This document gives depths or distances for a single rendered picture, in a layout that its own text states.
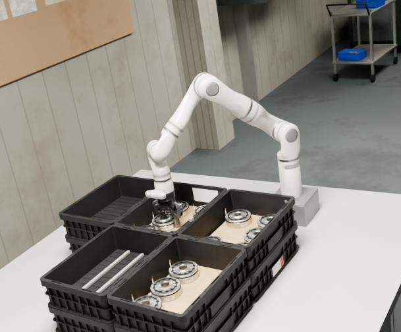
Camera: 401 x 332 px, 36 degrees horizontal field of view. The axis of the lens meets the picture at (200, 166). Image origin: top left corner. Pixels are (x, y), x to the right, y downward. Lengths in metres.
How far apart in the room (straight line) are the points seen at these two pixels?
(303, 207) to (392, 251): 0.40
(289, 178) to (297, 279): 0.50
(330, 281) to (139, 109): 2.95
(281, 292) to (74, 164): 2.43
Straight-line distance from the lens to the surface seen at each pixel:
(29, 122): 4.05
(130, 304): 1.93
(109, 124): 4.63
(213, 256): 2.17
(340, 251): 2.47
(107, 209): 2.79
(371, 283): 2.29
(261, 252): 2.21
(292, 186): 2.64
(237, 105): 2.40
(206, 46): 5.29
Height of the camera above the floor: 1.99
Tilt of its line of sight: 22 degrees down
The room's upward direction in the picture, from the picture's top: 9 degrees counter-clockwise
